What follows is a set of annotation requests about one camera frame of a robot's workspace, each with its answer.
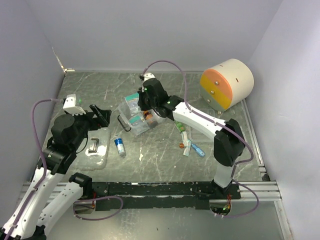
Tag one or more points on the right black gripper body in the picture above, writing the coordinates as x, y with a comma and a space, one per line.
145, 103

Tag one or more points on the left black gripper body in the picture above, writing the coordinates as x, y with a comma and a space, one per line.
85, 122

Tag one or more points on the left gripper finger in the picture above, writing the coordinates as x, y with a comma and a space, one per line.
97, 111
105, 118

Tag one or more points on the clear sachet blue contents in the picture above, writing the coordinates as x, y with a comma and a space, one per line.
132, 102

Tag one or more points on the brown medicine bottle orange cap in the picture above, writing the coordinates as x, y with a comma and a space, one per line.
148, 116

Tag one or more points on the clear plastic storage box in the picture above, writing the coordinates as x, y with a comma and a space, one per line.
124, 116

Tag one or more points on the teal-header plastic sachet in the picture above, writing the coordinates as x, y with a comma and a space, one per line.
136, 120

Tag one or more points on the small blue-label vial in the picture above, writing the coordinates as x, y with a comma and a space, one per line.
120, 147

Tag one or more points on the green medicine box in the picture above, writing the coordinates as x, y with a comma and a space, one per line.
180, 126

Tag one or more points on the white tube packet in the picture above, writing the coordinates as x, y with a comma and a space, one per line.
186, 142

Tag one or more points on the clear plastic divider tray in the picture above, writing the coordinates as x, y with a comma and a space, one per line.
197, 137

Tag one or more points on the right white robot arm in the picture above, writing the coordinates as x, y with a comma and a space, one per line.
226, 136

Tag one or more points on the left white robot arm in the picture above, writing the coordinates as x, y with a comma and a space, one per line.
35, 215

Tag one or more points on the clear plastic box lid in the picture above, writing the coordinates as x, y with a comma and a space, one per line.
93, 151

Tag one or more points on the blue plastic applicator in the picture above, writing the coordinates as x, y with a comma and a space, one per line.
198, 150

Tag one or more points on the beige cylinder orange face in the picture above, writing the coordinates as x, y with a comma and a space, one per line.
226, 84

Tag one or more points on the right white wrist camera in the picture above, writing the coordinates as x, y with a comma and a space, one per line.
148, 76

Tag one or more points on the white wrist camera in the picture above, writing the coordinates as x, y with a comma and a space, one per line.
148, 76
72, 105

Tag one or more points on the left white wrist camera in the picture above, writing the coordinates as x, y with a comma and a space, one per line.
72, 105

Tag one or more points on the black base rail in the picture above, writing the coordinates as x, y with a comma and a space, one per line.
161, 195

